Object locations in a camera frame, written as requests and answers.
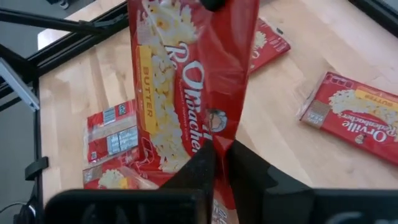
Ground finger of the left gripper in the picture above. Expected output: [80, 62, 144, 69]
[198, 0, 228, 12]

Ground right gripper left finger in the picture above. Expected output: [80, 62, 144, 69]
[45, 139, 217, 224]

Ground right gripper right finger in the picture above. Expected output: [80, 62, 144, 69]
[228, 139, 398, 224]

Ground red popcorn bag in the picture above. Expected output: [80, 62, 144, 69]
[298, 71, 398, 166]
[127, 0, 261, 224]
[83, 99, 141, 164]
[82, 149, 187, 190]
[248, 17, 292, 75]

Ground silver aluminium extrusion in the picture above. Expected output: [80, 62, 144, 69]
[0, 57, 40, 111]

